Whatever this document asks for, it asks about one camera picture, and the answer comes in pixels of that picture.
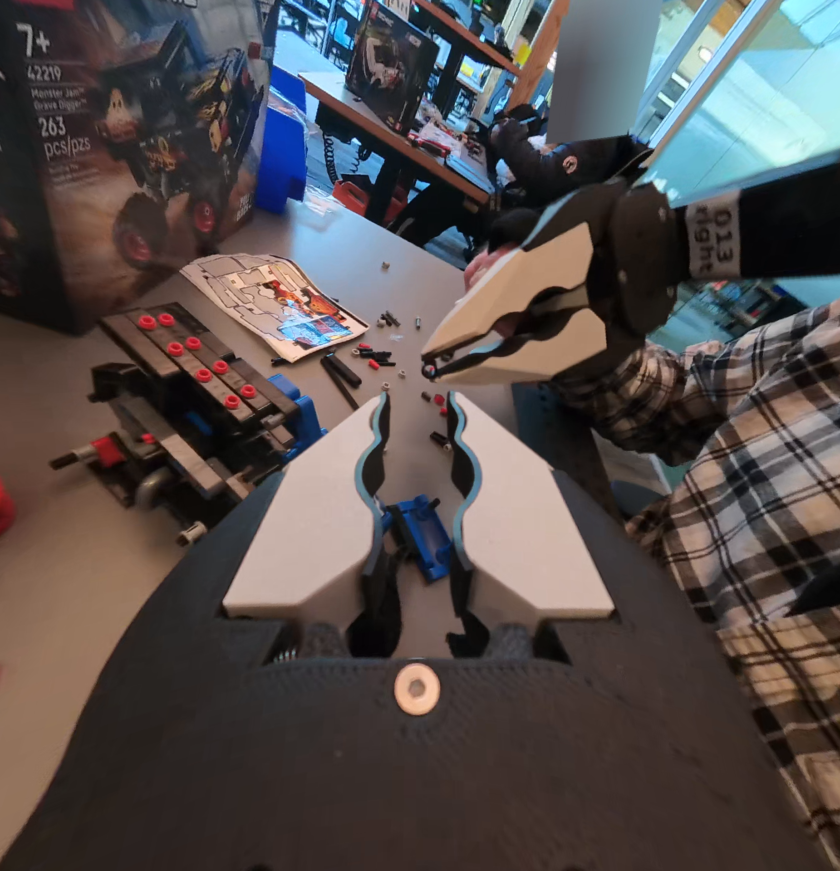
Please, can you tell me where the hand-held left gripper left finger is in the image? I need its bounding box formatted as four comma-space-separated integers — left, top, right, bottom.
224, 392, 402, 656

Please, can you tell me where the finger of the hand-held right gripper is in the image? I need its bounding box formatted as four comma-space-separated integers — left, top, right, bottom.
422, 223, 594, 365
430, 306, 608, 386

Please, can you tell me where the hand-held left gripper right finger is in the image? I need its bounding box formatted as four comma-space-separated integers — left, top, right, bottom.
447, 392, 614, 657

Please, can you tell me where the blue panel piece with pins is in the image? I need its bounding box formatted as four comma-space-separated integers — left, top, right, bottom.
382, 495, 455, 585

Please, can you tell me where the black blue toy brick truck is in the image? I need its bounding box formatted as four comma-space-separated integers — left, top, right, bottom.
49, 303, 329, 548

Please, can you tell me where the sticker sheet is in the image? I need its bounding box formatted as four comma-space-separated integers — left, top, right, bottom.
180, 253, 369, 363

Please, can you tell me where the person's right forearm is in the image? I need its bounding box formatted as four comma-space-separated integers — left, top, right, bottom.
549, 296, 840, 470

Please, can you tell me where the person's right hand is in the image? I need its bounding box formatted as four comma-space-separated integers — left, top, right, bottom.
464, 207, 543, 295

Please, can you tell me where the black axle rod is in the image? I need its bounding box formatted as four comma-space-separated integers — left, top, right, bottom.
321, 350, 364, 411

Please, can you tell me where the red case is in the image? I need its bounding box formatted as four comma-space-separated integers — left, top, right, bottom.
334, 176, 407, 222

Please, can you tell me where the wooden background table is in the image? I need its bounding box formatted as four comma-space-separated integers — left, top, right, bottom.
300, 71, 496, 229

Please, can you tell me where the person's plaid shirt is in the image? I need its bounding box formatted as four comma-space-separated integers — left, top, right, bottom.
627, 408, 840, 871

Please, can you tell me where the black cardboard box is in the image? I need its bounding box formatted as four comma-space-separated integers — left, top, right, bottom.
345, 0, 440, 133

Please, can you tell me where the dark printed toy box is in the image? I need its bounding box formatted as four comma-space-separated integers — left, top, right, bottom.
0, 0, 271, 336

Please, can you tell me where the black coiled cable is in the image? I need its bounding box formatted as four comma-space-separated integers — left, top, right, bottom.
321, 126, 368, 186

